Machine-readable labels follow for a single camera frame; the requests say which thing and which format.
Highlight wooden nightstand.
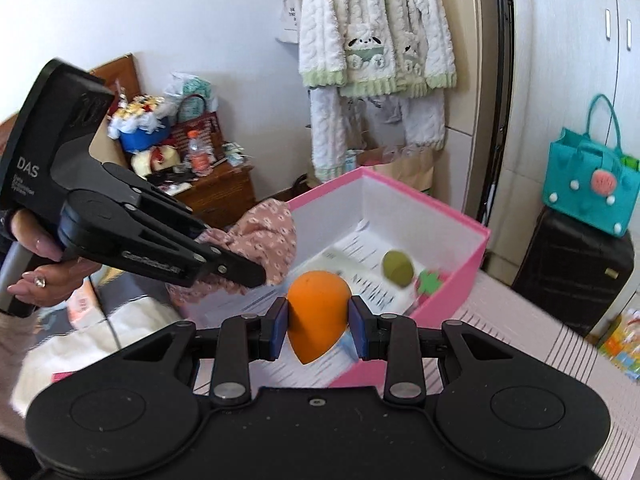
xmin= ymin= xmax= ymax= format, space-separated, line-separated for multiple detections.
xmin=165 ymin=165 xmax=258 ymax=231

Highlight white cloth tote bag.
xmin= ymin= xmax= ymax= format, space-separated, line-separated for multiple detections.
xmin=276 ymin=0 xmax=304 ymax=44

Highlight red checkered bag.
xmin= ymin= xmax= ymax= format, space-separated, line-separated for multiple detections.
xmin=172 ymin=95 xmax=226 ymax=161

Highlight printed paper sheet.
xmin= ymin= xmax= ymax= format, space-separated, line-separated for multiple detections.
xmin=200 ymin=232 xmax=426 ymax=386

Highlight person's left hand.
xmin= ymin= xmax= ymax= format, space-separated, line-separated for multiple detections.
xmin=7 ymin=207 xmax=99 ymax=306

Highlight white wardrobe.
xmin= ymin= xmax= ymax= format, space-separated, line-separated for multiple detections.
xmin=510 ymin=0 xmax=640 ymax=221

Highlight pink cardboard box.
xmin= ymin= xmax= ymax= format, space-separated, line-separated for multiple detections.
xmin=177 ymin=167 xmax=491 ymax=388

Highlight white green plastic bag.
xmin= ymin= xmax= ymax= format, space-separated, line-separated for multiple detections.
xmin=165 ymin=72 xmax=218 ymax=111

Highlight orange label plastic bottle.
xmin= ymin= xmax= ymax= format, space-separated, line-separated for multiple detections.
xmin=186 ymin=129 xmax=213 ymax=177

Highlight colourful snack package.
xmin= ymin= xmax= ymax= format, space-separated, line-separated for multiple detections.
xmin=597 ymin=307 xmax=640 ymax=376

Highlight pink floral scrunchie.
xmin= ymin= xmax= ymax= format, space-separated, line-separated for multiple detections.
xmin=167 ymin=199 xmax=298 ymax=306

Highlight red strawberry plush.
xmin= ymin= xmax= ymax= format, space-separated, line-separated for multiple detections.
xmin=412 ymin=269 xmax=451 ymax=306

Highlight kraft paper bag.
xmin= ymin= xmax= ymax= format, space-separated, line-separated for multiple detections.
xmin=350 ymin=147 xmax=436 ymax=193

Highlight black stand pole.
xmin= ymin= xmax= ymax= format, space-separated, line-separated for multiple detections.
xmin=477 ymin=0 xmax=516 ymax=226

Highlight white fluffy pajama jacket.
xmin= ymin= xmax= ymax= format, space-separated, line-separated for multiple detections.
xmin=297 ymin=0 xmax=458 ymax=98

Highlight black suitcase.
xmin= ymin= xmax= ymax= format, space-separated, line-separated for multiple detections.
xmin=512 ymin=205 xmax=636 ymax=338

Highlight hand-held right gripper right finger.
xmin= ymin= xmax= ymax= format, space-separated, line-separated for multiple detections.
xmin=348 ymin=297 xmax=516 ymax=398

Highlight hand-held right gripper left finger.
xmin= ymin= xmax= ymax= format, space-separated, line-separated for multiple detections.
xmin=122 ymin=297 xmax=291 ymax=407

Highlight pink white carton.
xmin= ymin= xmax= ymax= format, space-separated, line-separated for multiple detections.
xmin=67 ymin=280 xmax=108 ymax=331

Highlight orange makeup sponge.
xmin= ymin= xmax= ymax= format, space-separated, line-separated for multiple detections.
xmin=287 ymin=270 xmax=352 ymax=366

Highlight teal felt handbag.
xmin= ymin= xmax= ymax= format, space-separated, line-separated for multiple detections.
xmin=542 ymin=94 xmax=640 ymax=238

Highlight white fluffy pajama pants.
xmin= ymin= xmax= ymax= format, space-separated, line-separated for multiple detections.
xmin=307 ymin=85 xmax=447 ymax=183

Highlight wooden bed headboard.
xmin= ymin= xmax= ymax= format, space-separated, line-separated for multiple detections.
xmin=0 ymin=52 xmax=138 ymax=161

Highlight striped tablecloth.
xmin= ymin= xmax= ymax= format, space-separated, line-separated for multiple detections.
xmin=440 ymin=272 xmax=640 ymax=480

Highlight green round plush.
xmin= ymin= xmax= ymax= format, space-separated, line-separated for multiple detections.
xmin=381 ymin=250 xmax=416 ymax=288

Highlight blue wrapped snack bouquet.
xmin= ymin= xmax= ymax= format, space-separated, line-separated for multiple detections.
xmin=107 ymin=95 xmax=173 ymax=153

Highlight cream red plush toy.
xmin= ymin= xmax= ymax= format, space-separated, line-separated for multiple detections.
xmin=131 ymin=145 xmax=182 ymax=178

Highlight white bed sheet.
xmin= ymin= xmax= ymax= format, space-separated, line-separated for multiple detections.
xmin=20 ymin=290 xmax=193 ymax=378

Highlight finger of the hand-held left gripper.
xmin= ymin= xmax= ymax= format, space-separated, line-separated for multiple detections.
xmin=102 ymin=161 xmax=211 ymax=241
xmin=127 ymin=205 xmax=267 ymax=289

